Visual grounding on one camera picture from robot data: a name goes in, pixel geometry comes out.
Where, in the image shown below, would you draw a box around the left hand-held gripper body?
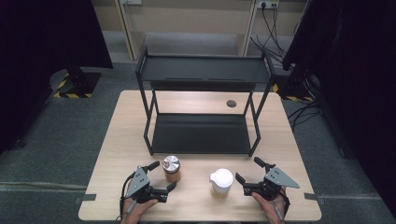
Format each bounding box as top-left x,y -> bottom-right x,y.
125,165 -> 169,204

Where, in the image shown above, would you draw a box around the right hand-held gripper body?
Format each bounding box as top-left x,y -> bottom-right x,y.
243,165 -> 301,202

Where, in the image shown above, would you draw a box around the glass jar with silver lid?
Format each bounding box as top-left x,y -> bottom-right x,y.
162,155 -> 182,184

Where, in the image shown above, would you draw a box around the glass jar with white lid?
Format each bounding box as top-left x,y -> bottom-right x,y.
208,168 -> 234,200

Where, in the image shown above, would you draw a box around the black two-tier metal rack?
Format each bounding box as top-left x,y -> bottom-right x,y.
134,43 -> 276,158

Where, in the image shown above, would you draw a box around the person's left hand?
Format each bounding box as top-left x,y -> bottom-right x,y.
120,198 -> 159,224

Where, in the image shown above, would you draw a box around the person's right hand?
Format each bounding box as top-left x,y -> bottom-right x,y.
251,186 -> 290,224

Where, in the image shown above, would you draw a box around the grey tape piece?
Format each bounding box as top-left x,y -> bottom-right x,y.
74,193 -> 97,204
304,192 -> 326,205

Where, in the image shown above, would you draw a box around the stand base with striped tape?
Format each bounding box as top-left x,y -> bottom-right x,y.
273,74 -> 316,103
53,68 -> 102,99

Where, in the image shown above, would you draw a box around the black curtain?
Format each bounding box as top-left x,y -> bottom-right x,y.
281,0 -> 396,218
0,0 -> 114,155

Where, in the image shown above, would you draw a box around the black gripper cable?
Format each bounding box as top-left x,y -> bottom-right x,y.
119,173 -> 135,220

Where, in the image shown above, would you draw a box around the black floor cables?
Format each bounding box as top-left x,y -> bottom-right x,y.
288,99 -> 321,132

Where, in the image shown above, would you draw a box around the white shelf frame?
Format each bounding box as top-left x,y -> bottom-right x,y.
115,0 -> 260,61

